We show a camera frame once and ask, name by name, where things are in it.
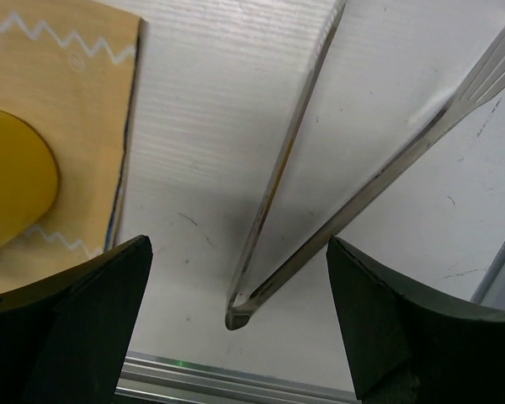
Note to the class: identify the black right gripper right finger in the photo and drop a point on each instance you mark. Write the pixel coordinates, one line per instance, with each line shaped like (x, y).
(406, 342)

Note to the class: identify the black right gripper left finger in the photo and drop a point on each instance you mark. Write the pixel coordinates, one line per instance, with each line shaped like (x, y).
(63, 339)

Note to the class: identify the metal serving tongs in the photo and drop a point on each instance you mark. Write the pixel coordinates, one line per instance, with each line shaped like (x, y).
(388, 80)

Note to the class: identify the yellow mug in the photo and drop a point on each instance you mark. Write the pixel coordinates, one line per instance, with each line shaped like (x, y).
(29, 177)

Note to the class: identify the yellow cloth placemat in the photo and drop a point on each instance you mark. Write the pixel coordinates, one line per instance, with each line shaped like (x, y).
(68, 68)

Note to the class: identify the aluminium table front rail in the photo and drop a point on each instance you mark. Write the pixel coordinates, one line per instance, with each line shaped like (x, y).
(150, 379)

